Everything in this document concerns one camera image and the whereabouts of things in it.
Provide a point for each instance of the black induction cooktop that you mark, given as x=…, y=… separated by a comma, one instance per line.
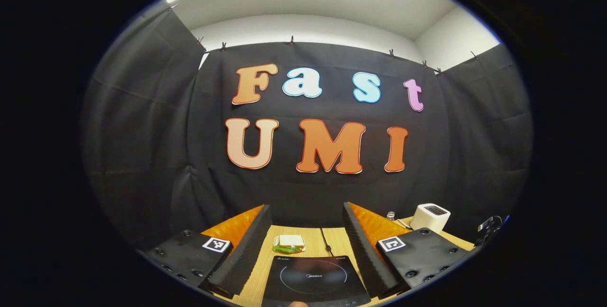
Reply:
x=313, y=278

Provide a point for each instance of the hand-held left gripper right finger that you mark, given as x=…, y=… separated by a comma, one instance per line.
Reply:
x=367, y=255

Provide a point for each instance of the white toaster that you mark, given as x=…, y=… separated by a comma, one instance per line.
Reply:
x=429, y=219

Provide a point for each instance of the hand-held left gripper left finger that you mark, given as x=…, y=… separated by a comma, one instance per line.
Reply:
x=246, y=259

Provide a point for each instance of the sandwich with lettuce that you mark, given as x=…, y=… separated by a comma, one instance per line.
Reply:
x=289, y=243

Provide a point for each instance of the black backdrop cloth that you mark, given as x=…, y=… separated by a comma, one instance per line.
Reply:
x=166, y=131

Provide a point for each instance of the clear plastic water bottle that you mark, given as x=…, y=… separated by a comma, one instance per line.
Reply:
x=390, y=215

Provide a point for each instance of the row of black cloth clips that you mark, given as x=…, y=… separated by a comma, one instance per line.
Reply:
x=291, y=40

